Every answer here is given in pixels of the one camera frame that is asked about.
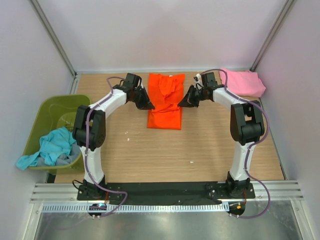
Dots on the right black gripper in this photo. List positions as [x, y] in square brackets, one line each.
[189, 100]

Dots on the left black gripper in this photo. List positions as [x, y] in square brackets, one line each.
[146, 104]

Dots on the orange t shirt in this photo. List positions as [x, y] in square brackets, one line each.
[165, 93]

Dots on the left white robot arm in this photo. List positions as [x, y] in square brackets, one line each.
[89, 130]

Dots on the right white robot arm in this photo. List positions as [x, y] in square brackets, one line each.
[246, 127]

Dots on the pink folded t shirt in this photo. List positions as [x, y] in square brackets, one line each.
[242, 83]

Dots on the grey t shirt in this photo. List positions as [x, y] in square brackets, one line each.
[53, 156]

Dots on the green plastic laundry basket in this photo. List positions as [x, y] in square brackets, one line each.
[55, 112]

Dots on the teal t shirt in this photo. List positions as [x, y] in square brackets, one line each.
[61, 137]

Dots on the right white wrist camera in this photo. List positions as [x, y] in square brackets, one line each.
[198, 80]

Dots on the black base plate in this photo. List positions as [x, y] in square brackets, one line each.
[165, 193]

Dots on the aluminium rail frame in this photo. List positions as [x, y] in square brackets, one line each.
[274, 190]

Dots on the right aluminium corner post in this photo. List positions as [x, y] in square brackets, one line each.
[280, 19]

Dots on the aluminium corner post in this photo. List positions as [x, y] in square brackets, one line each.
[52, 35]
[280, 19]

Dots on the white slotted cable duct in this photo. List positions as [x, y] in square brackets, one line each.
[101, 208]

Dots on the left aluminium corner post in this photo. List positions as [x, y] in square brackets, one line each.
[52, 35]

